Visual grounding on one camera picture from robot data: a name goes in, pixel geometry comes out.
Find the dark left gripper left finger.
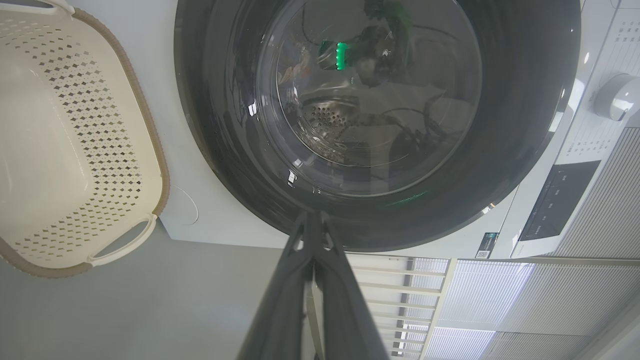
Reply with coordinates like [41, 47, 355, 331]
[237, 212, 321, 360]

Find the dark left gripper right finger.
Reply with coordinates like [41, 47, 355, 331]
[315, 212, 391, 360]

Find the black round glass washer door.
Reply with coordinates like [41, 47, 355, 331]
[174, 0, 582, 252]

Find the white front-load washing machine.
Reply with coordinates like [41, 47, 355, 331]
[70, 0, 640, 261]

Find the steel perforated washer drum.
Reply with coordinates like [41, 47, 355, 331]
[277, 90, 451, 168]

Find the black washing machine control panel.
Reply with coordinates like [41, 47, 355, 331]
[518, 160, 602, 243]

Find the round white filter cover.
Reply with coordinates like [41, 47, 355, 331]
[167, 184, 200, 227]

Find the dark QR code label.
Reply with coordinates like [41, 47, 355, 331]
[475, 232, 500, 259]

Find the cream perforated basket brown rim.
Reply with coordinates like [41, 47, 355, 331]
[0, 0, 171, 279]

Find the silver round control knob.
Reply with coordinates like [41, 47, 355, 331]
[593, 74, 640, 122]

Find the white slatted frame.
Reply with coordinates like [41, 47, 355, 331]
[345, 252, 457, 360]

